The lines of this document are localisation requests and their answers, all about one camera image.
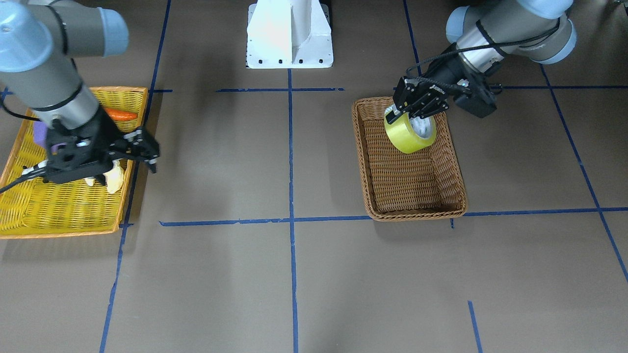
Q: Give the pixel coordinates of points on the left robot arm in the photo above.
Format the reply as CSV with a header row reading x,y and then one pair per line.
x,y
480,39

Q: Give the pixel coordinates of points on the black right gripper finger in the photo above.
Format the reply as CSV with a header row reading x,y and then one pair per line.
x,y
138,144
149,161

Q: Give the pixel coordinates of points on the yellow woven tray basket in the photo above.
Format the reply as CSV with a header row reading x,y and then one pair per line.
x,y
34,209

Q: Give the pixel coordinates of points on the toy panda figure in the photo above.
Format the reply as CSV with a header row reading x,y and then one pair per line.
x,y
31,173

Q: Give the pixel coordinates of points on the yellow tape roll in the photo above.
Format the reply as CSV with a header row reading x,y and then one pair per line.
x,y
410,136

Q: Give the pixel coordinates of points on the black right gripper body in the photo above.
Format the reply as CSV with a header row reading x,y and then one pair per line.
x,y
104,136

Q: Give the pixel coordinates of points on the brown wicker basket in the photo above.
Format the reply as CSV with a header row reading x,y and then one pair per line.
x,y
424,185

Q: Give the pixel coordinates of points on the orange toy carrot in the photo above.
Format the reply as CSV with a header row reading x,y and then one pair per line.
x,y
120,115

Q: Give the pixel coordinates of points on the purple foam cube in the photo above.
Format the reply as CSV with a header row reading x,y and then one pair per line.
x,y
40,131

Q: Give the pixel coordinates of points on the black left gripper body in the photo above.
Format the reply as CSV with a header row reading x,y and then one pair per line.
x,y
445,76

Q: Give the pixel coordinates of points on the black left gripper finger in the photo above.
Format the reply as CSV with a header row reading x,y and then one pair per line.
x,y
428,107
397,111

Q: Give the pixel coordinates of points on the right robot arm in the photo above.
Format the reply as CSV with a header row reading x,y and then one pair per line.
x,y
39,41

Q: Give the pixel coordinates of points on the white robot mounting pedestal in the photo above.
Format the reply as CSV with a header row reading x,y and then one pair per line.
x,y
289,34

